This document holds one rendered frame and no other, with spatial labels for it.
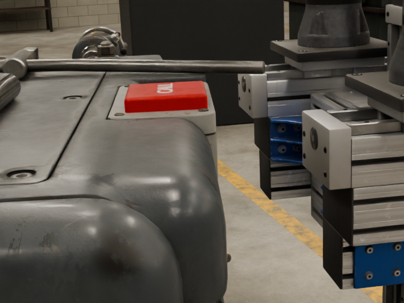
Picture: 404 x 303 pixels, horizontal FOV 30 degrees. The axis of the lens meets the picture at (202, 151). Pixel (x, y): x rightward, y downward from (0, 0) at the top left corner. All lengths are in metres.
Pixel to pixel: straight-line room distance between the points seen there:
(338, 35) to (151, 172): 1.19
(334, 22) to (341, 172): 0.55
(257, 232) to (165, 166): 3.37
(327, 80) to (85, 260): 1.27
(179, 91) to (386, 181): 0.61
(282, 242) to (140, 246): 3.30
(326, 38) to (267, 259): 2.01
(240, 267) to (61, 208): 3.04
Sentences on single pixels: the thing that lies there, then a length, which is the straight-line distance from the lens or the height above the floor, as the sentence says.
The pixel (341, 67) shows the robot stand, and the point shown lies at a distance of 1.59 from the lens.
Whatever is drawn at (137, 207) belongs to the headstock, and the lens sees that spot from 0.38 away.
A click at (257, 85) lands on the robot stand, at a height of 1.10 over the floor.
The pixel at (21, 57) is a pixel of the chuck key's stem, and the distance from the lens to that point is 0.75.
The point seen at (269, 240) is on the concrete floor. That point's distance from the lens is 3.68.
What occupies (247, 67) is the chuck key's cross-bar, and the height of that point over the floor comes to 1.26.
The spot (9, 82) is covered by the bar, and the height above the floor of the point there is 1.27.
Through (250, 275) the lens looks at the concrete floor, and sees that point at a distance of 3.31.
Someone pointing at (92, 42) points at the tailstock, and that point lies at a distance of 2.17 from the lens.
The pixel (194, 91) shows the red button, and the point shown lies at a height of 1.27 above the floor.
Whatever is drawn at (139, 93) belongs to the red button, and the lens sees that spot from 0.56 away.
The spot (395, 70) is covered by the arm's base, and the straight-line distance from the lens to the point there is 1.15.
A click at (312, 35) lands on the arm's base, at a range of 1.58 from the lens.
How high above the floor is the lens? 1.37
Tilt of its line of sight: 15 degrees down
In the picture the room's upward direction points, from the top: 3 degrees counter-clockwise
